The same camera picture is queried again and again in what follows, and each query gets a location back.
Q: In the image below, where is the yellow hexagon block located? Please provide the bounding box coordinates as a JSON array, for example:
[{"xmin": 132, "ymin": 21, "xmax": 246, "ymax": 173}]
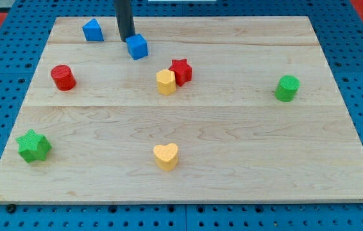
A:
[{"xmin": 156, "ymin": 69, "xmax": 176, "ymax": 96}]

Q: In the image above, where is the green cylinder block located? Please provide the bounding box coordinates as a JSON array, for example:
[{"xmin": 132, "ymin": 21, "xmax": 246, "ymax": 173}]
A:
[{"xmin": 274, "ymin": 75, "xmax": 300, "ymax": 102}]

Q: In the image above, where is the blue cube block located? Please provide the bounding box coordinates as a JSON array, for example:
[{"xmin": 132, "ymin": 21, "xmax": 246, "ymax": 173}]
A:
[{"xmin": 126, "ymin": 34, "xmax": 149, "ymax": 60}]

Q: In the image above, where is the blue triangular prism block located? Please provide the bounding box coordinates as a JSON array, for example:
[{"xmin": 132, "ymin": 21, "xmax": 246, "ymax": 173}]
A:
[{"xmin": 82, "ymin": 19, "xmax": 104, "ymax": 41}]

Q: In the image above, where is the yellow heart block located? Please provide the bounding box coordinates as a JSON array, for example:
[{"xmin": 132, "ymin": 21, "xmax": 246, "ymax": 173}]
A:
[{"xmin": 153, "ymin": 143, "xmax": 179, "ymax": 171}]

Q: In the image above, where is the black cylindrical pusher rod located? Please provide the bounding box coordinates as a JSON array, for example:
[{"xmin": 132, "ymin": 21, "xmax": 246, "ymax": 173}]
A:
[{"xmin": 114, "ymin": 0, "xmax": 135, "ymax": 42}]

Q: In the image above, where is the green star block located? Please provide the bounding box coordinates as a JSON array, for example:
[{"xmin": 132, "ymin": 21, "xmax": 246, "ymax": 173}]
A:
[{"xmin": 16, "ymin": 129, "xmax": 52, "ymax": 163}]

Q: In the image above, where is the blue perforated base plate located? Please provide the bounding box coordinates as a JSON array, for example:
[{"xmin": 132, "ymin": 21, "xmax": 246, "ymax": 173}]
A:
[{"xmin": 0, "ymin": 1, "xmax": 363, "ymax": 230}]

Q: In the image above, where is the red star block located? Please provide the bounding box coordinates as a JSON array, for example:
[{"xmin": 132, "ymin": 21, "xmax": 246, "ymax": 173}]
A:
[{"xmin": 169, "ymin": 58, "xmax": 192, "ymax": 87}]

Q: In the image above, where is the red cylinder block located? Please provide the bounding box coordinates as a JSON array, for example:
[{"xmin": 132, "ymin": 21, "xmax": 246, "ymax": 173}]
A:
[{"xmin": 51, "ymin": 65, "xmax": 76, "ymax": 91}]

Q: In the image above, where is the light wooden board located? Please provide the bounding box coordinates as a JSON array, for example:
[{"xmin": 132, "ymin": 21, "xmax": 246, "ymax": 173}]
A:
[{"xmin": 0, "ymin": 16, "xmax": 363, "ymax": 205}]

